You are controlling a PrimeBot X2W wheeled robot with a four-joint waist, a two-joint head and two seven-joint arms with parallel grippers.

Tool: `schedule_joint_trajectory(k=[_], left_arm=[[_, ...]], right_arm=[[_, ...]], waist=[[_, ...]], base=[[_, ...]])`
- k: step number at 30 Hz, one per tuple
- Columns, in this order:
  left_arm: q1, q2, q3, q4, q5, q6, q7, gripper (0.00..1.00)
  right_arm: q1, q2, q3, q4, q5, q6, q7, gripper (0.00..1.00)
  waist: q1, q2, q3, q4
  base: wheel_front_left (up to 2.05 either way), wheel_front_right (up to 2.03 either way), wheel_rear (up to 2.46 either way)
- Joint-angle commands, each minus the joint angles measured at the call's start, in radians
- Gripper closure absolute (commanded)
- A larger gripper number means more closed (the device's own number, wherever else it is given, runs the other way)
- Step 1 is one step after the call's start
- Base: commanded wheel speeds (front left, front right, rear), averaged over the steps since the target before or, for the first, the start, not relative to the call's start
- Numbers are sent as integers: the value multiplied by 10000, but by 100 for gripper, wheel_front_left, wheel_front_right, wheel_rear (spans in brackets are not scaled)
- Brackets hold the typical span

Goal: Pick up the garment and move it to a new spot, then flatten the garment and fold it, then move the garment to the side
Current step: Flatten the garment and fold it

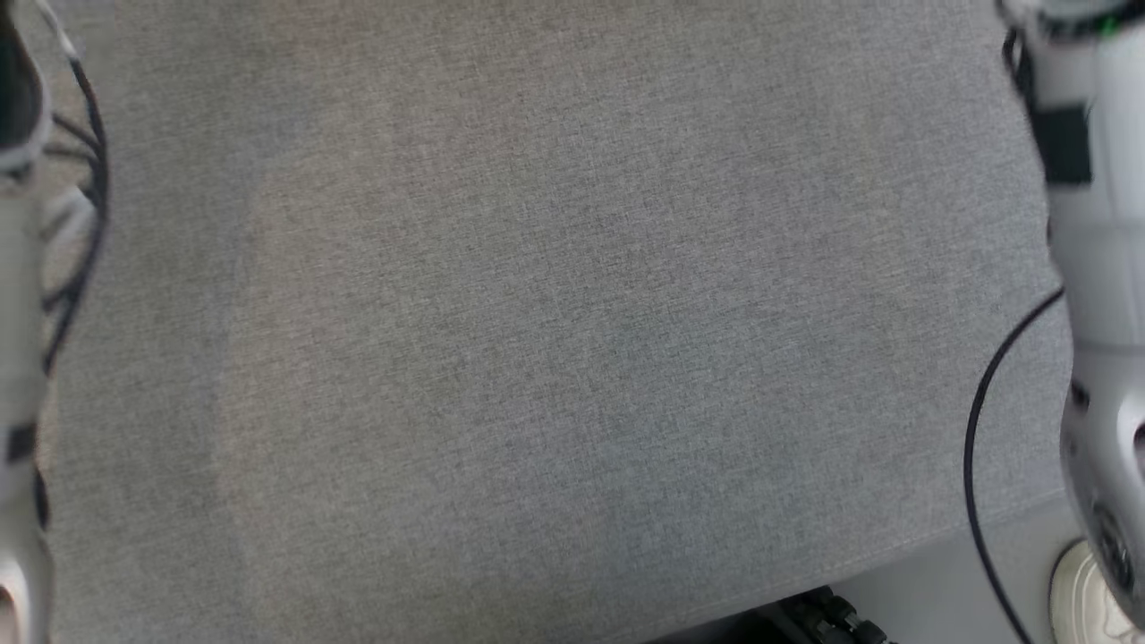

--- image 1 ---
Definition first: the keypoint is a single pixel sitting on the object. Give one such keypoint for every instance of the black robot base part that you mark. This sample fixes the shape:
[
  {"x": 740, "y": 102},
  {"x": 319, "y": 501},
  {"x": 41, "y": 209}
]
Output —
[{"x": 827, "y": 619}]

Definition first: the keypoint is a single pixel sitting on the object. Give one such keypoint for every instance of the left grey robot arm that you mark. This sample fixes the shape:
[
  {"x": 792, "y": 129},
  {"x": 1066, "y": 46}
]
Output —
[{"x": 13, "y": 268}]

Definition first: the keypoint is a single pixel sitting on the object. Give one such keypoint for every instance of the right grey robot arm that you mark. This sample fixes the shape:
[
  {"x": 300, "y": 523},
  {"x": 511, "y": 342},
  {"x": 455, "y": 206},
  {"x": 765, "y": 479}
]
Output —
[{"x": 1096, "y": 268}]

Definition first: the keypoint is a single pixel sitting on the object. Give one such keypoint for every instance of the white round disc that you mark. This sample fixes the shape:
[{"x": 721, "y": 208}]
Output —
[{"x": 1082, "y": 595}]

